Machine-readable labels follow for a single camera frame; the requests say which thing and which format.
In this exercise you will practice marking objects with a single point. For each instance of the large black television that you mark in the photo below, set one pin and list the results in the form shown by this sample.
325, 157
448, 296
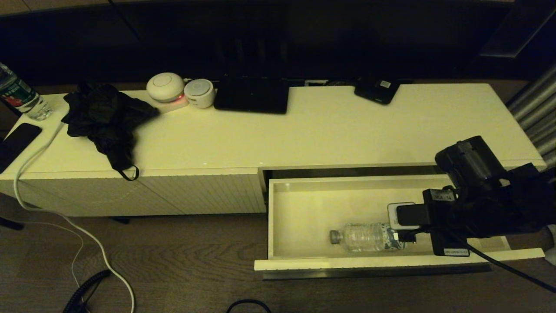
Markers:
304, 39

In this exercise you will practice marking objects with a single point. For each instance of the black rectangular set-top box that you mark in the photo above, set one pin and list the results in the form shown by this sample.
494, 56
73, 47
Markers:
252, 98

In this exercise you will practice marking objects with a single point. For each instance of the white cylindrical speaker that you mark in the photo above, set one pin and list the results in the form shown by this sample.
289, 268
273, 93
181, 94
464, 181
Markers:
200, 93

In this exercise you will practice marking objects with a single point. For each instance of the water bottle with red label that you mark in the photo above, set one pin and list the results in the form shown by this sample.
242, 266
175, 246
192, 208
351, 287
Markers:
17, 93

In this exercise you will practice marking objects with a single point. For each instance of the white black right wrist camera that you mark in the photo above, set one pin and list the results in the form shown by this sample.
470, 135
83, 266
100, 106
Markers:
393, 215

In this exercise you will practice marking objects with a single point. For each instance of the clear bottle with grey cap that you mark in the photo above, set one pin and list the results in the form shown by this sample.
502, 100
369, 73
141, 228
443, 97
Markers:
369, 237

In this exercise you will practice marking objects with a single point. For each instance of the white dome-shaped device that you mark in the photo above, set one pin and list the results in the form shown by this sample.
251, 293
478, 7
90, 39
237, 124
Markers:
165, 87

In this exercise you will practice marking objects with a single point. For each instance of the white ribbed cabinet front panel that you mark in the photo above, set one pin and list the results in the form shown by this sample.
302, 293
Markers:
217, 191
87, 193

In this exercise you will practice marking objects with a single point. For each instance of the black smartphone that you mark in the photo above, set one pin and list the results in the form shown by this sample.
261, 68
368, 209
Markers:
17, 141

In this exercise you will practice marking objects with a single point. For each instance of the white low cabinet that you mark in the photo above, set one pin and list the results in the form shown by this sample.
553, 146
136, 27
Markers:
260, 139

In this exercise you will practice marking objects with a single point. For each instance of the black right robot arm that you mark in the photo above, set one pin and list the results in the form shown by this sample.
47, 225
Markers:
473, 165

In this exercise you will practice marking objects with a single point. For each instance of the small black device with sticker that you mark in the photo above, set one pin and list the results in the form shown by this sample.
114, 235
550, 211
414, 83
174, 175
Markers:
375, 92

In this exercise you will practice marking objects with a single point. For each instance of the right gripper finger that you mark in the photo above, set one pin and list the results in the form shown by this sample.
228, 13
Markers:
407, 237

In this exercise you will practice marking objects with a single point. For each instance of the black rectangular frame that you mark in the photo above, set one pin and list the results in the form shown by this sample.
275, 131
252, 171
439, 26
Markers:
499, 48

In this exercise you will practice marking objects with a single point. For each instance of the grey curtain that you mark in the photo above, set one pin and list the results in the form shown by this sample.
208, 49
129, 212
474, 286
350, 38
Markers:
534, 113

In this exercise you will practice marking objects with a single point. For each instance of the white power strip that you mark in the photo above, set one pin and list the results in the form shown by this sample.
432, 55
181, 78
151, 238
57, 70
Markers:
176, 105

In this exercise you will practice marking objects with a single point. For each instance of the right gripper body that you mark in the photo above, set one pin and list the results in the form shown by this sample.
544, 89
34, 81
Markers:
443, 217

